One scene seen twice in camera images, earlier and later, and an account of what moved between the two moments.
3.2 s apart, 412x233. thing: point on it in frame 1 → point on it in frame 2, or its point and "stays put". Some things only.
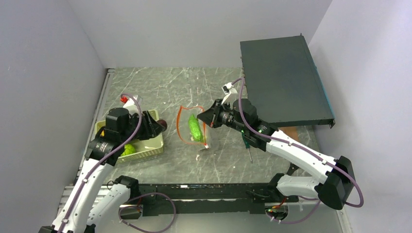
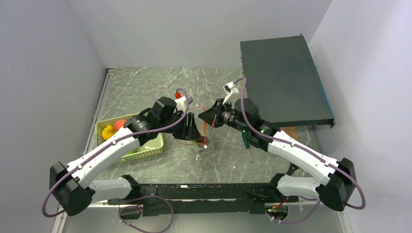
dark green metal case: (283, 83) stays put
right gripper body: (227, 117) stays put
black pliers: (293, 167) stays put
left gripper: (149, 130) → (190, 132)
